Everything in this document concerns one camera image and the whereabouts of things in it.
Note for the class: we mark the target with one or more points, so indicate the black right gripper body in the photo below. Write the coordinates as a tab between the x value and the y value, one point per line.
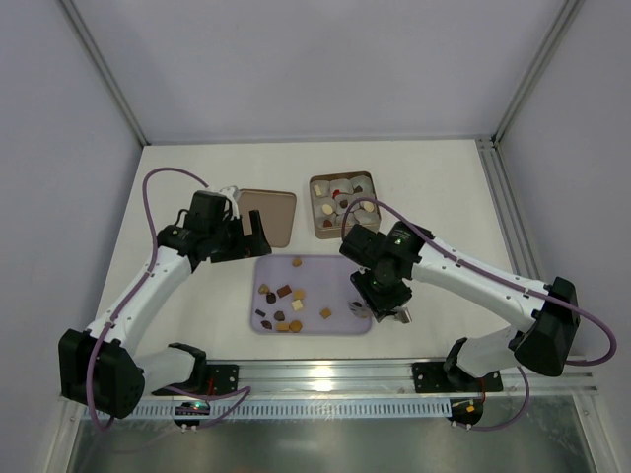
383	303

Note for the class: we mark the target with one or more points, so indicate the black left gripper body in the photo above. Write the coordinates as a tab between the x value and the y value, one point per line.
245	243

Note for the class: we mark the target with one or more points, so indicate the rose gold tin lid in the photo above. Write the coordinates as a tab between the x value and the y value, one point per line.
277	213

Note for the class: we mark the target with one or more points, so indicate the caramel cube chocolate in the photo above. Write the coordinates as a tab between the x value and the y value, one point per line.
325	312

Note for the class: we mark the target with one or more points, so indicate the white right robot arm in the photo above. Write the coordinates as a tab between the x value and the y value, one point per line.
541	323

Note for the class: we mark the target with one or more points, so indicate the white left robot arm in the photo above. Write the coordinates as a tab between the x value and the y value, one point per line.
99	366

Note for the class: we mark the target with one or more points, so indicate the brown rectangular chocolate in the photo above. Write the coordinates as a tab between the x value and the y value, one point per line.
284	291

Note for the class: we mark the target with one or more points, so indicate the lilac plastic tray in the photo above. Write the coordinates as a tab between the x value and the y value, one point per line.
326	282

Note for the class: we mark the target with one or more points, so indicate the rose gold tin box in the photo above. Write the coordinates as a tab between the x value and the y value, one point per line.
343	197

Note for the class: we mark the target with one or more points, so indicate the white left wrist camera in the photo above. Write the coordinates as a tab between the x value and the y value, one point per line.
232	193

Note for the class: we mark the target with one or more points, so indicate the slotted cable duct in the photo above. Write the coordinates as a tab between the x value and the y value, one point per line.
260	408

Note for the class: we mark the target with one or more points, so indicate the aluminium mounting rail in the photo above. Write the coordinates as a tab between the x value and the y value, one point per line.
390	378

